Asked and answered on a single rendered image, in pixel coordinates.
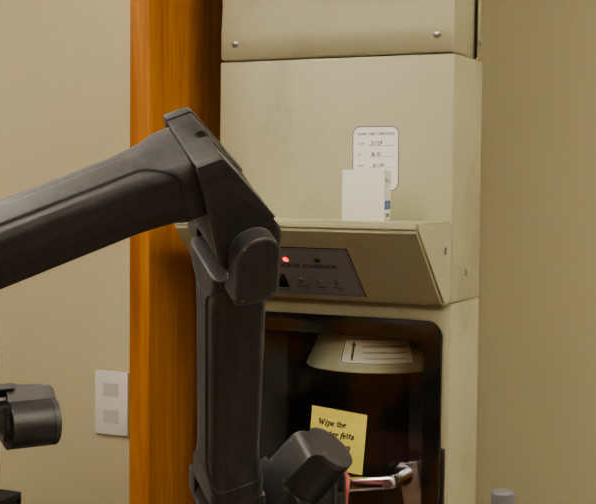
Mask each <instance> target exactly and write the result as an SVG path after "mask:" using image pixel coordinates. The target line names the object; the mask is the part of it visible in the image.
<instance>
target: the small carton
mask: <svg viewBox="0 0 596 504"><path fill-rule="evenodd" d="M390 200H391V171H390V170H342V221H377V222H384V221H390Z"/></svg>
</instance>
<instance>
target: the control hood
mask: <svg viewBox="0 0 596 504"><path fill-rule="evenodd" d="M274 219H275V221H276V222H277V223H278V225H279V226H280V228H281V231H282V241H281V245H280V247H304V248H335V249H347V251H348V253H349V255H350V258H351V260H352V263H353V265H354V268H355V270H356V273H357V275H358V277H359V280H360V282H361V285H362V287H363V290H364V292H365V295H366V297H351V296H331V295H312V294H292V293H278V294H277V295H276V296H274V297H283V298H302V299H322V300H341V301H360V302H379V303H398V304H417V305H437V306H444V305H448V303H449V302H450V273H451V224H449V221H414V220H390V221H384V222H377V221H342V219H319V218H274ZM174 226H175V228H176V229H177V231H178V233H179V235H180V237H181V239H182V241H183V243H184V244H185V246H186V248H187V250H188V252H189V254H190V256H191V257H192V255H191V241H192V239H193V238H194V237H193V235H192V234H191V232H190V230H189V229H188V227H187V222H186V223H174Z"/></svg>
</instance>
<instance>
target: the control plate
mask: <svg viewBox="0 0 596 504"><path fill-rule="evenodd" d="M280 248H281V258H282V257H283V256H286V257H288V258H289V259H290V261H289V262H284V261H283V260H282V259H280V274H284V275H285V277H286V279H287V282H288V284H289V286H290V287H279V293H292V294H312V295H331V296H351V297H366V295H365V292H364V290H363V287H362V285H361V282H360V280H359V277H358V275H357V273H356V270H355V268H354V265H353V263H352V260H351V258H350V255H349V253H348V251H347V249H335V248H304V247H280ZM315 257H317V258H319V259H321V263H319V264H318V263H315V262H314V261H313V258H315ZM298 278H302V279H304V281H305V282H304V283H302V284H299V283H298V280H297V279H298ZM317 278H318V279H321V280H322V282H323V283H321V284H319V285H317V284H316V281H315V279H317ZM335 279H337V280H339V281H340V283H341V284H339V285H337V286H335V285H334V282H333V280H335Z"/></svg>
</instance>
